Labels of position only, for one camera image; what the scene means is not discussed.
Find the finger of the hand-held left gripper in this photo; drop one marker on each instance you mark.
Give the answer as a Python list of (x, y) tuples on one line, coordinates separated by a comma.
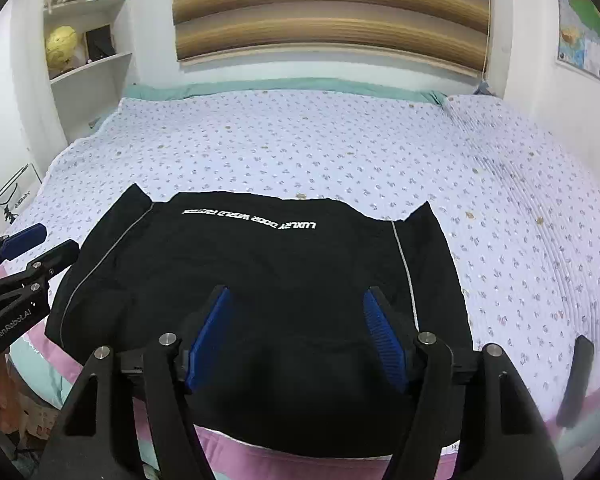
[(25, 240), (57, 255)]

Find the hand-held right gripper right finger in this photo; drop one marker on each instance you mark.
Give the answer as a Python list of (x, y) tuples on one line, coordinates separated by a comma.
[(385, 340)]

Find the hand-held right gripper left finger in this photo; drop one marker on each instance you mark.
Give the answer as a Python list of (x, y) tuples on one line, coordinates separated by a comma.
[(207, 340)]

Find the black hooded jacket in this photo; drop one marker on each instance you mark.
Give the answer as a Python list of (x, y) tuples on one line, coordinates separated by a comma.
[(260, 265)]

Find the white poster with black figure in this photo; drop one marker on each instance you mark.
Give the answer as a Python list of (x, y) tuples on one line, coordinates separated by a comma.
[(10, 195)]

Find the pink bed sheet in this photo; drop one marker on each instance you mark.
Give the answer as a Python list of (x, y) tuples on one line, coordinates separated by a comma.
[(510, 435)]

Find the white bookshelf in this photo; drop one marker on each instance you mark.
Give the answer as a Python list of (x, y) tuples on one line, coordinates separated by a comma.
[(92, 65)]

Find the yellow globe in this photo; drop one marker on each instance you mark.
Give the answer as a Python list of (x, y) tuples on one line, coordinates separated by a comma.
[(61, 47)]

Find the black oblong object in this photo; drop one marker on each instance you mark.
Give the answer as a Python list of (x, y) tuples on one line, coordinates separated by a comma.
[(577, 380)]

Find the bed with floral sheet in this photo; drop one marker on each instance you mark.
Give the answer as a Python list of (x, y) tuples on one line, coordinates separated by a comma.
[(330, 150)]

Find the black box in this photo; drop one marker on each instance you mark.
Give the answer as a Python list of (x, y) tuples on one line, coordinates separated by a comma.
[(99, 42)]

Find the teal bed sheet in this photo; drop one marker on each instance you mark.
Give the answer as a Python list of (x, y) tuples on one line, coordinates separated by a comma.
[(280, 89)]

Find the small blue-grey cloth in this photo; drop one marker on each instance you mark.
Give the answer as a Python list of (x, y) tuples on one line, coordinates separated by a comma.
[(484, 89)]

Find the wooden slatted headboard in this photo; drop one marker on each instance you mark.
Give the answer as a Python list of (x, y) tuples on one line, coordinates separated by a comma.
[(330, 7)]

